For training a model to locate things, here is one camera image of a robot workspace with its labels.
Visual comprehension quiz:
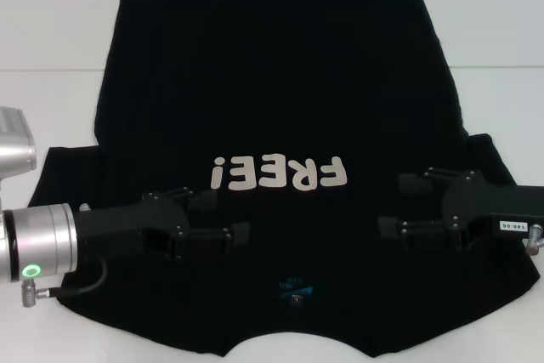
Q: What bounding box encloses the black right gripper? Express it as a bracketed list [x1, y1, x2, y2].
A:
[377, 168, 544, 253]

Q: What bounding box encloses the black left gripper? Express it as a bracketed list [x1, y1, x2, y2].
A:
[74, 186, 252, 263]

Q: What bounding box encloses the black shirt with FREE print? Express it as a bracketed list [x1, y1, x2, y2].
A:
[31, 0, 541, 346]

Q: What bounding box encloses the right arm cable with plug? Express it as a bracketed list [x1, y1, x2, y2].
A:
[524, 223, 544, 257]

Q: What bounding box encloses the arm cable with plug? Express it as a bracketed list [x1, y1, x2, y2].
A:
[20, 260, 108, 307]
[524, 223, 544, 257]

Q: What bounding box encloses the left arm cable with plug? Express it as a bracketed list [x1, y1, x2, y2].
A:
[20, 260, 108, 307]

